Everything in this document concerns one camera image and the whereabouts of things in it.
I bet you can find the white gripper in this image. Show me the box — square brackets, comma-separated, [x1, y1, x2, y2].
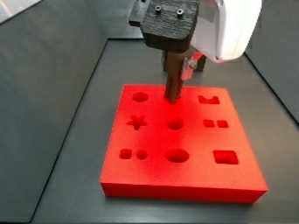
[182, 0, 262, 81]

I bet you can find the brown three prong object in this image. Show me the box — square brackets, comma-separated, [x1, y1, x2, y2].
[165, 50, 191, 103]

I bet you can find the dark grey curved fixture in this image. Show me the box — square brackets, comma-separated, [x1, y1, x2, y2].
[163, 51, 207, 72]

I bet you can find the red foam shape board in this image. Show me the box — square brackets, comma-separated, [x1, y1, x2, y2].
[99, 85, 268, 204]

